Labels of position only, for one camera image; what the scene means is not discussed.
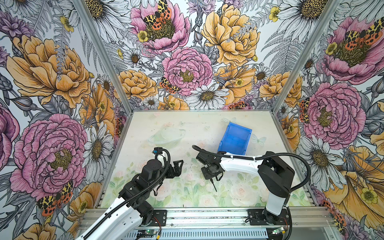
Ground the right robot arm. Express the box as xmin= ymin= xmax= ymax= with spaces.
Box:
xmin=193 ymin=146 xmax=295 ymax=225

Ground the red handled screwdriver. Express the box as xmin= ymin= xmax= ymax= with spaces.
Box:
xmin=210 ymin=178 xmax=218 ymax=192

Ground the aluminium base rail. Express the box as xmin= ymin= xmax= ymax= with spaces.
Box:
xmin=77 ymin=206 xmax=337 ymax=230

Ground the blue plastic bin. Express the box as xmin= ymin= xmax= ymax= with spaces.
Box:
xmin=218 ymin=122 xmax=252 ymax=155

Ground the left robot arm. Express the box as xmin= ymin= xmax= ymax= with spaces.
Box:
xmin=77 ymin=159 xmax=184 ymax=240

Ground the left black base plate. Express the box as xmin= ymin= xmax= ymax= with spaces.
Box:
xmin=142 ymin=210 xmax=168 ymax=227

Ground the right black corrugated cable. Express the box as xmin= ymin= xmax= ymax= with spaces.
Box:
xmin=191 ymin=145 xmax=312 ymax=193

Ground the green circuit board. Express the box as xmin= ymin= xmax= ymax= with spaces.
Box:
xmin=136 ymin=230 xmax=158 ymax=239

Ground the white vented cable duct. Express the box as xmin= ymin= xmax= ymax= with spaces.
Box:
xmin=125 ymin=229 xmax=269 ymax=240

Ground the left black corrugated cable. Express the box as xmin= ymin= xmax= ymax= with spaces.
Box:
xmin=80 ymin=146 xmax=172 ymax=240

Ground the black corrugated cable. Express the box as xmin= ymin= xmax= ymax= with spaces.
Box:
xmin=80 ymin=146 xmax=172 ymax=240
xmin=191 ymin=145 xmax=312 ymax=193

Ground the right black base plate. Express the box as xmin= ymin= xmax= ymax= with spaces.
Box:
xmin=245 ymin=208 xmax=291 ymax=226

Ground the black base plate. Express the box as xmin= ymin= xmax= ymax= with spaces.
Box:
xmin=245 ymin=208 xmax=291 ymax=226
xmin=142 ymin=210 xmax=168 ymax=227

